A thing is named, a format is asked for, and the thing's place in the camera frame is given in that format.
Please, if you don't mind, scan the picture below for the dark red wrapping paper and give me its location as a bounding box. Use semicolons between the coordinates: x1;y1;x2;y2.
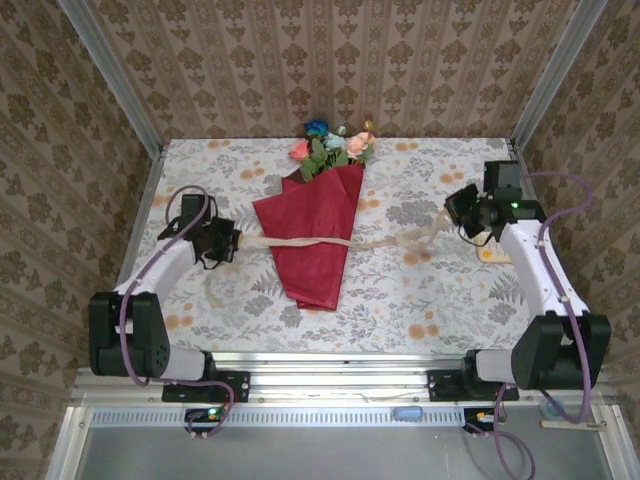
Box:
252;164;366;312

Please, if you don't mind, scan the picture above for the pink fake rose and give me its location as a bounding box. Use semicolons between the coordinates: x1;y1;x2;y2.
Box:
289;139;321;182

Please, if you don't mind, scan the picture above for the yellow calculator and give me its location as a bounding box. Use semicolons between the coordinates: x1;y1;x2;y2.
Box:
472;232;514;265

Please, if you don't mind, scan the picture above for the light blue fake rose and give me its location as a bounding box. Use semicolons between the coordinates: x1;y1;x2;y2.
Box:
322;124;351;171

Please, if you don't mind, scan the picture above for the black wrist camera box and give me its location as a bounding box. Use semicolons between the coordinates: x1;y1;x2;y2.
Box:
179;194;206;229
483;160;522;197

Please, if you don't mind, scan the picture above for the wooden stick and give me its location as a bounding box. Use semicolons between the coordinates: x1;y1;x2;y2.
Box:
540;420;609;430

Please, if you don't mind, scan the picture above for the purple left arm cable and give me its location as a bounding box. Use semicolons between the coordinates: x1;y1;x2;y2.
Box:
117;184;236;441

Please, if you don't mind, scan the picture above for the grey metal tray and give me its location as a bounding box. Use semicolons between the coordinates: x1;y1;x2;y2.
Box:
47;403;629;480

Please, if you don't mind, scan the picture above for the floral tablecloth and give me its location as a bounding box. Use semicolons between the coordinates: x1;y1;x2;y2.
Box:
107;137;566;356

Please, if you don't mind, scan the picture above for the aluminium front rail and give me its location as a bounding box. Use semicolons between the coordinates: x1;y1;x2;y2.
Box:
69;351;615;407

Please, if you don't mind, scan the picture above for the black controller board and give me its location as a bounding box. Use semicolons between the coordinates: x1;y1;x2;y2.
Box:
183;407;227;425
462;407;506;435

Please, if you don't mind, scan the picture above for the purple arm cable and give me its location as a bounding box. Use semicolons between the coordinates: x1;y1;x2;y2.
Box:
492;170;596;480
117;184;236;441

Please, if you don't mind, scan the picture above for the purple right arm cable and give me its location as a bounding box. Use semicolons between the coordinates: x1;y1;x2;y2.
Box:
492;170;596;480

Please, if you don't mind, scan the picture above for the peach fake rose spray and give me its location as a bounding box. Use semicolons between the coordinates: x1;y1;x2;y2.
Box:
345;118;379;169

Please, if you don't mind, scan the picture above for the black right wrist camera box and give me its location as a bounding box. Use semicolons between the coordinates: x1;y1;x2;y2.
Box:
483;160;522;197

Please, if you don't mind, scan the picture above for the aluminium side rail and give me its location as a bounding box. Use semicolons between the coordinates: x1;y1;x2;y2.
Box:
507;138;591;365
93;144;166;369

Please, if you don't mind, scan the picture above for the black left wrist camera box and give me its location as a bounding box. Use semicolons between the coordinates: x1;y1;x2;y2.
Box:
179;194;206;229

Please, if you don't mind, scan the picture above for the slotted cable duct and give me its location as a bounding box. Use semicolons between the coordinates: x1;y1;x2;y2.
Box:
88;405;469;429

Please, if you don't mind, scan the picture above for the cream ribbon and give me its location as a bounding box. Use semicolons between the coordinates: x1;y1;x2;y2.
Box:
203;208;455;314

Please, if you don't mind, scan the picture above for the aluminium frame post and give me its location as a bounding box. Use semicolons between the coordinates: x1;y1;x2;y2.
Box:
509;0;609;149
55;0;166;156

